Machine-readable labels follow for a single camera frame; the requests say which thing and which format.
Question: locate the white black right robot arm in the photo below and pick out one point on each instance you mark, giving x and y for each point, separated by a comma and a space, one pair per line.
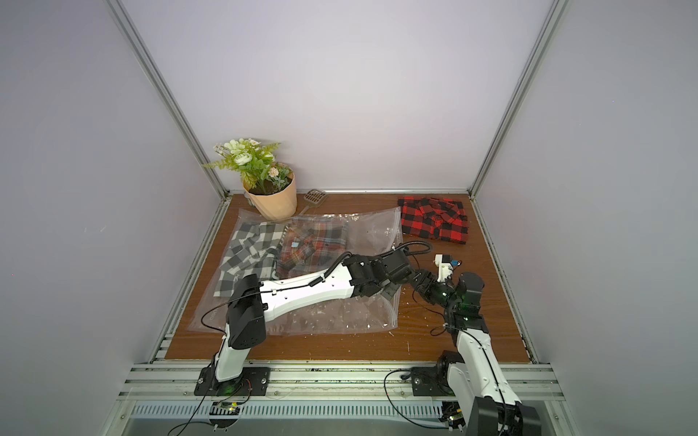
488, 404

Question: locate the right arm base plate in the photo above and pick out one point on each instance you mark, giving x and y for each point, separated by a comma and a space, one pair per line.
428, 382

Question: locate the aluminium front rail frame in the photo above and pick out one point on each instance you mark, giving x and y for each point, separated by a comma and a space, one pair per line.
304, 390

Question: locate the artificial green white plant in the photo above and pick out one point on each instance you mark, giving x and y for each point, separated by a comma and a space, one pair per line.
256, 163

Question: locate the small brown slotted scoop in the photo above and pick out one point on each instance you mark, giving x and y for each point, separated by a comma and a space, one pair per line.
313, 199

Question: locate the terracotta flower pot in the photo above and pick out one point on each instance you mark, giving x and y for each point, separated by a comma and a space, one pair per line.
275, 207

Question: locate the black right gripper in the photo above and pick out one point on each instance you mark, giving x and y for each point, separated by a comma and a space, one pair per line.
432, 286

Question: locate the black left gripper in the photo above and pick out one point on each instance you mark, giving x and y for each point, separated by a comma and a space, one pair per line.
393, 292

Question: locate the grey white checked shirt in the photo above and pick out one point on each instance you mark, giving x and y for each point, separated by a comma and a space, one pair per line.
254, 249

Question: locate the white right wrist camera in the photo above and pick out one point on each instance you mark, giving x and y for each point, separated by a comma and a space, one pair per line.
445, 267

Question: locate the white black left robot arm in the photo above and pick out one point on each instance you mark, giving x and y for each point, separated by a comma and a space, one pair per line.
255, 303

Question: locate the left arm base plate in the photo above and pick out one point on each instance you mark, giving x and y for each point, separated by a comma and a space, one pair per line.
252, 381

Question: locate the red black plaid shirt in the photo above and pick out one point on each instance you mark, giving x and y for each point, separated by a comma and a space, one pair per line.
434, 218

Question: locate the clear plastic vacuum bag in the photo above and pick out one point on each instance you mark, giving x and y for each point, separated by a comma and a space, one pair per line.
368, 234

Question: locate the multicolour tartan shirt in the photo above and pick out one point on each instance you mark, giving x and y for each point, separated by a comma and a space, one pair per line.
309, 246

